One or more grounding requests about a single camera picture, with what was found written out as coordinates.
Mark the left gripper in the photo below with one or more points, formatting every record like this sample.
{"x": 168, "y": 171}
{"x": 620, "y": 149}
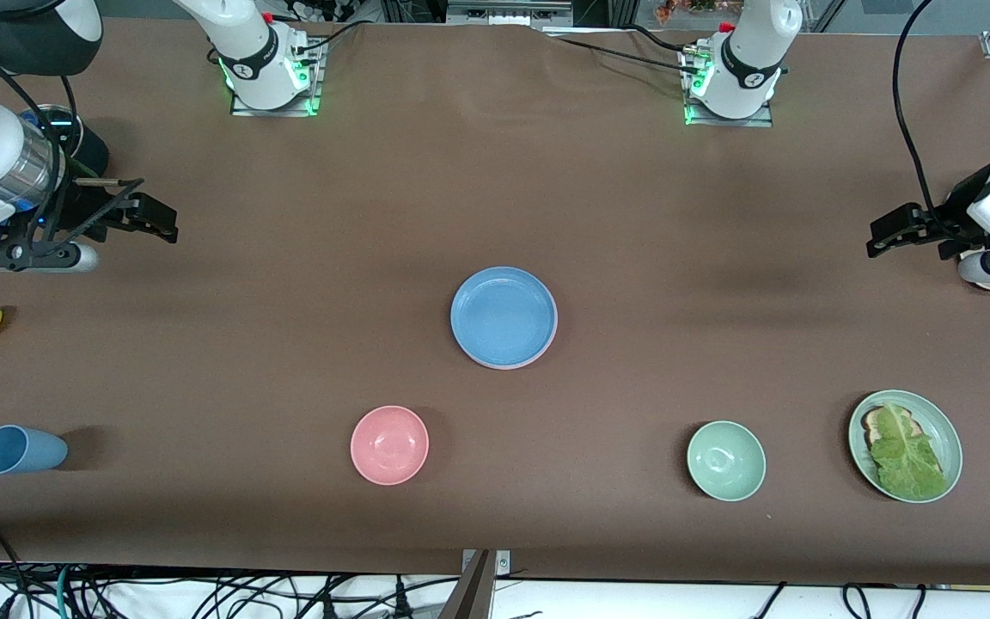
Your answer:
{"x": 956, "y": 214}

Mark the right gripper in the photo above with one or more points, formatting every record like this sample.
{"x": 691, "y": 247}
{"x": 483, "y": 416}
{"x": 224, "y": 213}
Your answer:
{"x": 85, "y": 199}

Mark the blue plate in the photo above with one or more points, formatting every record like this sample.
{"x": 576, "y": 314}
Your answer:
{"x": 504, "y": 316}

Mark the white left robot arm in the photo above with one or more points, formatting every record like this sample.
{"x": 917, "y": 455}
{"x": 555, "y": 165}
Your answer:
{"x": 748, "y": 60}

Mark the glass lid with blue knob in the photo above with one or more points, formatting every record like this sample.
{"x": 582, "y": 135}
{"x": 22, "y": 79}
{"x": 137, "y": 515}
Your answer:
{"x": 61, "y": 120}

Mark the toasted bread slice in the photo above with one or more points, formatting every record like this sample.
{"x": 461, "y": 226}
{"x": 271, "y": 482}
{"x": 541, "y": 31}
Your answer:
{"x": 873, "y": 421}

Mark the green plate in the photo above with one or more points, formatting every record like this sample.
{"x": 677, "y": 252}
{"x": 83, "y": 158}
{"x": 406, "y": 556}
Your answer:
{"x": 946, "y": 430}

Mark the green lettuce leaf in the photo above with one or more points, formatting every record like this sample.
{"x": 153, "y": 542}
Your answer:
{"x": 907, "y": 456}

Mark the blue cup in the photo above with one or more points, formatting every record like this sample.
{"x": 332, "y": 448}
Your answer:
{"x": 22, "y": 450}

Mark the small green bowl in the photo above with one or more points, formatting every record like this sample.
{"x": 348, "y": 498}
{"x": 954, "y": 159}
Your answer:
{"x": 726, "y": 461}

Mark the colourful toy food pile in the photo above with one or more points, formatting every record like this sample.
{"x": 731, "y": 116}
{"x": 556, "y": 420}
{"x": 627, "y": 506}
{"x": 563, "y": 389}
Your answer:
{"x": 684, "y": 9}

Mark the small pink bowl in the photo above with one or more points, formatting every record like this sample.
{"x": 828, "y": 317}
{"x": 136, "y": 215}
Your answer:
{"x": 389, "y": 445}

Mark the brown table cover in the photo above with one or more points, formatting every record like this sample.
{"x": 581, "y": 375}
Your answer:
{"x": 546, "y": 172}

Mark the grey metal box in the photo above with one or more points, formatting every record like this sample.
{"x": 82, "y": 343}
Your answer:
{"x": 508, "y": 10}

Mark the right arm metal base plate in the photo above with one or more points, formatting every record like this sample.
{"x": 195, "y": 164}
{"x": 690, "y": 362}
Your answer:
{"x": 276, "y": 107}

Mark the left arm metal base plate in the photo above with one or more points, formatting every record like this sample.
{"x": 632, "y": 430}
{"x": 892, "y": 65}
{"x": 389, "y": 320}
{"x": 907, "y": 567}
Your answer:
{"x": 761, "y": 122}

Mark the silver table edge bracket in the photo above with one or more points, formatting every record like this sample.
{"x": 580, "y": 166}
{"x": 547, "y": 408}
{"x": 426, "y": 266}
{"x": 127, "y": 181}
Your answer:
{"x": 504, "y": 560}

